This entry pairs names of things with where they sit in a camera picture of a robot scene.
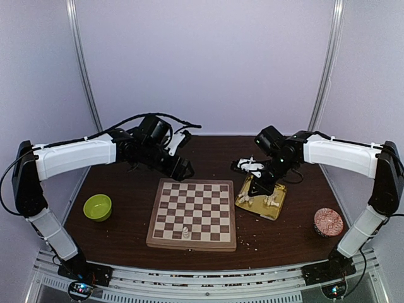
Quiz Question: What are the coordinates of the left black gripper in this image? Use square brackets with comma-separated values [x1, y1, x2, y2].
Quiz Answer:
[140, 141, 194, 181]

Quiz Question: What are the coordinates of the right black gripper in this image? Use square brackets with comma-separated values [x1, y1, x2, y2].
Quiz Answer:
[248, 155, 295, 196]

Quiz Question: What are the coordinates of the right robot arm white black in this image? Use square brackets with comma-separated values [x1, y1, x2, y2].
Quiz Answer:
[240, 126, 403, 279]

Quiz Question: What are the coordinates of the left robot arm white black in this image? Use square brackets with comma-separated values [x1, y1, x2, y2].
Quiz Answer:
[9, 113, 194, 280]

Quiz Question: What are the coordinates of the pile of white chess pieces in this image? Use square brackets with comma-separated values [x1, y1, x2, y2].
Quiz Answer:
[264, 192, 280, 207]

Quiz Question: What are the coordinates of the right green circuit board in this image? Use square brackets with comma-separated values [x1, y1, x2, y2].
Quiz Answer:
[321, 282, 347, 300]

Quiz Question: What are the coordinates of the green circuit board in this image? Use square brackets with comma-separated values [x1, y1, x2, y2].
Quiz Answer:
[321, 282, 347, 300]
[68, 281, 94, 300]

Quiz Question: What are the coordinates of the left green circuit board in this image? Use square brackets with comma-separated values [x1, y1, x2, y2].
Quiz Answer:
[68, 281, 94, 300]

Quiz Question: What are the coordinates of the pile of white pawns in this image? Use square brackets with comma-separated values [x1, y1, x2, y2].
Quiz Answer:
[237, 194, 253, 207]

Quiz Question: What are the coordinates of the gold metal tray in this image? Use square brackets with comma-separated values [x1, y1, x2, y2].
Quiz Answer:
[235, 176, 287, 221]

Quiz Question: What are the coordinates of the wooden chessboard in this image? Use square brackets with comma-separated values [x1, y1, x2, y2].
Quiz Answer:
[146, 179, 237, 252]

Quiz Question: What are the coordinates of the red patterned bowl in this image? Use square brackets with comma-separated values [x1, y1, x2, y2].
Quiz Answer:
[313, 208, 344, 238]

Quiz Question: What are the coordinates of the green bowl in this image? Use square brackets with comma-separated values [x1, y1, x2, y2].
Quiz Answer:
[83, 194, 112, 222]

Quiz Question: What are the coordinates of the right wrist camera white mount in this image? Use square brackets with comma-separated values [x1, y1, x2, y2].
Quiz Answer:
[230, 157, 264, 178]

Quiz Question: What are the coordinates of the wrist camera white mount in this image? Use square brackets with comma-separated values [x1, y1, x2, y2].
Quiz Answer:
[166, 130, 191, 157]
[230, 157, 264, 178]

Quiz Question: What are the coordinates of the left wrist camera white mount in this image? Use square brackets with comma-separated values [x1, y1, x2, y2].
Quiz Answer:
[166, 130, 191, 157]

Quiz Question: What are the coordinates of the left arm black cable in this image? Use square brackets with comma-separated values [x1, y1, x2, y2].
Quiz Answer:
[94, 112, 203, 136]

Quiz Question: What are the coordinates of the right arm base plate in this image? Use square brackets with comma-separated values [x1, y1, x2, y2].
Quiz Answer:
[301, 261, 357, 286]

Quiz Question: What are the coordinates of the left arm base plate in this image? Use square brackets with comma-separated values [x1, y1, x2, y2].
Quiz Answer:
[57, 263, 113, 287]

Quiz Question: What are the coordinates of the right aluminium corner post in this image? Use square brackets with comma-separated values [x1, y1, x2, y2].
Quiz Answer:
[308, 0, 345, 131]

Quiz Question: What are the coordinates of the aluminium corner post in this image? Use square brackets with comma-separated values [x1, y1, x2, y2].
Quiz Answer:
[308, 0, 345, 131]
[66, 0, 102, 131]

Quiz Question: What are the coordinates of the left aluminium corner post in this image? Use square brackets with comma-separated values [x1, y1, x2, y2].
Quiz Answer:
[66, 0, 102, 131]

